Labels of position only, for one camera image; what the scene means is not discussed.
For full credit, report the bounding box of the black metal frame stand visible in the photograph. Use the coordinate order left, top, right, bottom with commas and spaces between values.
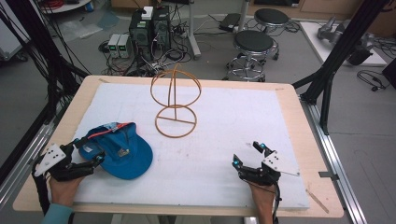
0, 0, 91, 185
291, 0, 392, 136

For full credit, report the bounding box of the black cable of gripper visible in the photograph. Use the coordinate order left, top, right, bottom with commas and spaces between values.
31, 161, 52, 217
248, 179, 282, 224

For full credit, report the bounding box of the aluminium table rail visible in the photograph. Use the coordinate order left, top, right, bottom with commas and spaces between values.
299, 95, 369, 224
0, 121, 56, 210

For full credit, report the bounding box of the tangle of black floor cables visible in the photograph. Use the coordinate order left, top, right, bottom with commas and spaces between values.
98, 40, 194, 77

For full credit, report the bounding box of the person's right hand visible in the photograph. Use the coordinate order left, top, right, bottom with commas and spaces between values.
247, 181, 279, 224

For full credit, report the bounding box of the black cable on floor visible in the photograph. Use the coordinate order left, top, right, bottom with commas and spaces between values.
356, 69, 392, 92

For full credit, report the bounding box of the white foam mat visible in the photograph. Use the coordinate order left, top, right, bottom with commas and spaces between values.
49, 82, 311, 211

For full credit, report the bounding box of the person's left hand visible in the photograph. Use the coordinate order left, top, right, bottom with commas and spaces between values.
49, 175, 86, 208

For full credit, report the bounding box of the grey metal post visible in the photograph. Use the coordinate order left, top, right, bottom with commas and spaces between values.
186, 0, 202, 61

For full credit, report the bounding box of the copper wire hat stand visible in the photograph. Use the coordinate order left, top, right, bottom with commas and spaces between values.
149, 63, 203, 139

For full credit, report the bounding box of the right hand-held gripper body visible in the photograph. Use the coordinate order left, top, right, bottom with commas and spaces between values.
238, 149, 301, 187

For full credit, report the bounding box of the grey power supply unit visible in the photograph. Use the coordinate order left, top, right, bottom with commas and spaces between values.
117, 34, 133, 60
106, 33, 121, 59

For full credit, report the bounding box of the wooden stick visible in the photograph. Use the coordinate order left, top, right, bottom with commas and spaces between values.
304, 189, 331, 215

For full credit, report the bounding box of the white board on floor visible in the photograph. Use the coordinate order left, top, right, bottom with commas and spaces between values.
299, 21, 389, 67

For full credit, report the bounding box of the black flat device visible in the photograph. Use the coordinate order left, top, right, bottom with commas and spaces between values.
218, 12, 243, 33

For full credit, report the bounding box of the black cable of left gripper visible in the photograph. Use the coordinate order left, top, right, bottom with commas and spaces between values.
31, 161, 52, 217

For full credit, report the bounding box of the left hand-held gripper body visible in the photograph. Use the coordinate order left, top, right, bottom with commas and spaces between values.
33, 143, 96, 183

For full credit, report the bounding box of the blue baseball cap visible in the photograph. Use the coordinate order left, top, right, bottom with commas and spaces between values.
74, 121, 154, 180

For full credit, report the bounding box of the black round stool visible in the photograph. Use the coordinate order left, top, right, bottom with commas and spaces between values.
223, 29, 280, 83
253, 7, 290, 34

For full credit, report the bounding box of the black computer tower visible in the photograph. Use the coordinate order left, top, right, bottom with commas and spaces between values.
128, 5, 172, 62

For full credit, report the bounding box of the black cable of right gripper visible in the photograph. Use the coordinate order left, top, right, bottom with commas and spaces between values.
248, 179, 282, 224

